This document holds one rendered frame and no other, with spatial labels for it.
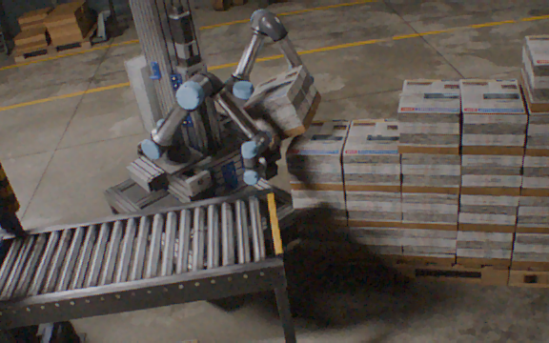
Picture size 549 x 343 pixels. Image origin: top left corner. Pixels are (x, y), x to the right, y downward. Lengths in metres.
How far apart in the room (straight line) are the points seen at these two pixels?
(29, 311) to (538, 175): 2.35
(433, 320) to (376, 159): 0.90
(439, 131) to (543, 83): 0.51
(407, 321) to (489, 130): 1.08
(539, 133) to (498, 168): 0.26
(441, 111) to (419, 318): 1.10
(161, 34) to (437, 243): 1.81
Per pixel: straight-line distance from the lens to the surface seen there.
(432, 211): 2.87
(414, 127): 2.62
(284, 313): 2.36
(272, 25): 3.06
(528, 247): 3.05
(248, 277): 2.20
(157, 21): 2.90
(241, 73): 3.19
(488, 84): 2.84
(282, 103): 2.71
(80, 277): 2.43
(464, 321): 3.01
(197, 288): 2.23
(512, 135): 2.65
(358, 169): 2.77
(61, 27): 8.54
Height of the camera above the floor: 2.24
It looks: 32 degrees down
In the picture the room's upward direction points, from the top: 10 degrees counter-clockwise
